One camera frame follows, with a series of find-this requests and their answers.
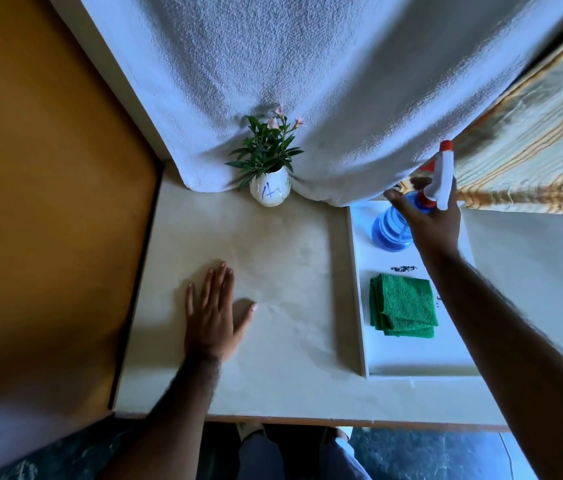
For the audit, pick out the person's left hand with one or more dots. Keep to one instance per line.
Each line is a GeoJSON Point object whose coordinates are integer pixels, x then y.
{"type": "Point", "coordinates": [210, 327]}

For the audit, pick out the person's right hand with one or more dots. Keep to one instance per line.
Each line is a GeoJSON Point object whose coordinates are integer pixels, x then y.
{"type": "Point", "coordinates": [436, 227]}

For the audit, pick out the person's left thumb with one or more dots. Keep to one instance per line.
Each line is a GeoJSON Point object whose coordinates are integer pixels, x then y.
{"type": "Point", "coordinates": [247, 317]}

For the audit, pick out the person's right thumb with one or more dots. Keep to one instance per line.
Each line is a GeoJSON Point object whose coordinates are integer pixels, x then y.
{"type": "Point", "coordinates": [400, 203]}

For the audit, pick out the person's left middle finger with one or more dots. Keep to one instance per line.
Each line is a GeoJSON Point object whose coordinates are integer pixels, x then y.
{"type": "Point", "coordinates": [219, 284]}

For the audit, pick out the person's left little finger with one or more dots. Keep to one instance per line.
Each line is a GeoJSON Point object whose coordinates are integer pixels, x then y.
{"type": "Point", "coordinates": [189, 299]}

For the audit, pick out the blue spray bottle white head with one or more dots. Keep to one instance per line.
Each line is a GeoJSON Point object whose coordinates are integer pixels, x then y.
{"type": "Point", "coordinates": [390, 229]}

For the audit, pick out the person's left forearm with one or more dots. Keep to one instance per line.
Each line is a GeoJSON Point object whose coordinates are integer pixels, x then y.
{"type": "Point", "coordinates": [171, 424]}

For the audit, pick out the person's right forearm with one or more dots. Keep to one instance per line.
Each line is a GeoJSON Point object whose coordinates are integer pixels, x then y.
{"type": "Point", "coordinates": [506, 354]}

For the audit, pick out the green microfiber cloth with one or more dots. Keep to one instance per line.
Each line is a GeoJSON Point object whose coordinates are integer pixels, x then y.
{"type": "Point", "coordinates": [404, 304]}

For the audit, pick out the person's left shoe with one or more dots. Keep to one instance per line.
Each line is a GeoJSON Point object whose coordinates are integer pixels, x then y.
{"type": "Point", "coordinates": [249, 430]}

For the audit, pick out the person's shoe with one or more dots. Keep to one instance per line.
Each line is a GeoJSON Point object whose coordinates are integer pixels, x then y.
{"type": "Point", "coordinates": [344, 433]}
{"type": "Point", "coordinates": [249, 430]}

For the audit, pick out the green plant in white vase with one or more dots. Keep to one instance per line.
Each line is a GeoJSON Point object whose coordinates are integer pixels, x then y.
{"type": "Point", "coordinates": [269, 162]}

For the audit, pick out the person's left leg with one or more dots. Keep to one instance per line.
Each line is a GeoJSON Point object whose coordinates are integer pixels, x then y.
{"type": "Point", "coordinates": [259, 459]}

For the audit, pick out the person's leg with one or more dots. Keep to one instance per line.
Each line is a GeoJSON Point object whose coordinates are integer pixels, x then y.
{"type": "Point", "coordinates": [344, 462]}
{"type": "Point", "coordinates": [259, 459]}

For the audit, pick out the striped beige cloth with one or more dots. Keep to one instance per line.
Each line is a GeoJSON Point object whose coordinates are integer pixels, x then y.
{"type": "Point", "coordinates": [536, 144]}

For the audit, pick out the person's right shoe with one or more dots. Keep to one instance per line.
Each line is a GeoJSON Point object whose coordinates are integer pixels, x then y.
{"type": "Point", "coordinates": [344, 433]}

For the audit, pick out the white tray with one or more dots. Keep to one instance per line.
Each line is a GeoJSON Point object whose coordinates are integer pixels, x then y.
{"type": "Point", "coordinates": [411, 354]}

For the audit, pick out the white towel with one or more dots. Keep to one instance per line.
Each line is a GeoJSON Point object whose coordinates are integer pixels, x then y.
{"type": "Point", "coordinates": [321, 69]}

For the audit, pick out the person's right leg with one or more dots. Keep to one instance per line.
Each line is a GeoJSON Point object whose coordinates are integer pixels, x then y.
{"type": "Point", "coordinates": [344, 462]}

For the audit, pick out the orange wooden panel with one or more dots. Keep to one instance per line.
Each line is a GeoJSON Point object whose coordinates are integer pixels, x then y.
{"type": "Point", "coordinates": [46, 194]}

